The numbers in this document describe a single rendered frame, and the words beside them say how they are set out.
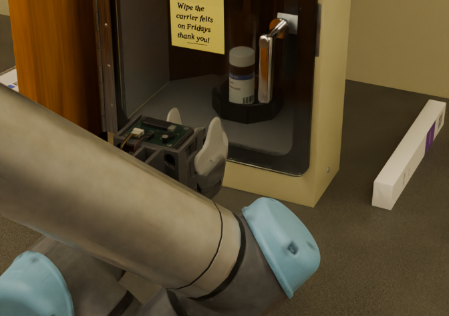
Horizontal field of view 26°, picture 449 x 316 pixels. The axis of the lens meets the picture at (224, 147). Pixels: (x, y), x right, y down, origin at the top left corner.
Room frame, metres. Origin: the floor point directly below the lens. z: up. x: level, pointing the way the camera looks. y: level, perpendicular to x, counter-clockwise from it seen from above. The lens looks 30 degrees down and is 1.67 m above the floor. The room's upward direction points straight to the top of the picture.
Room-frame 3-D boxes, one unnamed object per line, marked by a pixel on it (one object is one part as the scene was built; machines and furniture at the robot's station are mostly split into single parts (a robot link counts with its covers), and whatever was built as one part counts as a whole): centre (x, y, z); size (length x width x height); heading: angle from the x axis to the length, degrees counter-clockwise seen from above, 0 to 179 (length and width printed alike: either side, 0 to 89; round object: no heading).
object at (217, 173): (0.83, 0.03, 1.15); 0.09 x 0.05 x 0.02; 151
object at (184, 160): (0.79, 0.08, 1.18); 0.12 x 0.08 x 0.09; 156
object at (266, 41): (1.09, -0.06, 1.17); 0.05 x 0.03 x 0.10; 156
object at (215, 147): (0.88, 0.01, 1.17); 0.09 x 0.03 x 0.06; 151
